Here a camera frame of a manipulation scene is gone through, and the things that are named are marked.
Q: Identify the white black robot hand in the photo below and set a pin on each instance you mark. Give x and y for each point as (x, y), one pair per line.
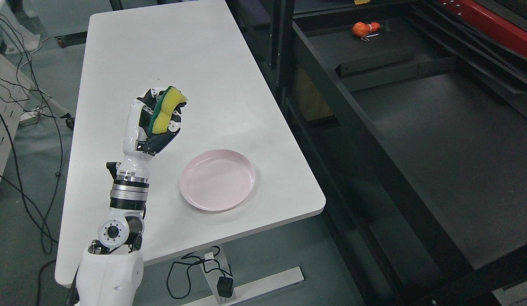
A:
(139, 145)

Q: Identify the green yellow sponge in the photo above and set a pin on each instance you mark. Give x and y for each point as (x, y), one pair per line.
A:
(166, 115)

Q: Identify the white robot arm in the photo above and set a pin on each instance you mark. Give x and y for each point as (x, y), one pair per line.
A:
(111, 268)

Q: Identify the black metal shelf rack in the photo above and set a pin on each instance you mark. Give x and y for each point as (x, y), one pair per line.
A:
(417, 134)

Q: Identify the pink round plate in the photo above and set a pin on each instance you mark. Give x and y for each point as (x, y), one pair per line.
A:
(217, 180)

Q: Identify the white table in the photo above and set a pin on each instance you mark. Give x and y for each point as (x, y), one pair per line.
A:
(198, 48)

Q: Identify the white side desk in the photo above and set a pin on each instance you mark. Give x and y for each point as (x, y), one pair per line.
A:
(14, 87)

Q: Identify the black adapter under table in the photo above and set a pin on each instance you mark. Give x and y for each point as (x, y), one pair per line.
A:
(225, 287)

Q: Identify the orange plastic toy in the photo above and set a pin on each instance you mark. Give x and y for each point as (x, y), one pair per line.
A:
(363, 29)

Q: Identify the red metal beam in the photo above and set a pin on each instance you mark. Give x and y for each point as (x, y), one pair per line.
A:
(495, 26)

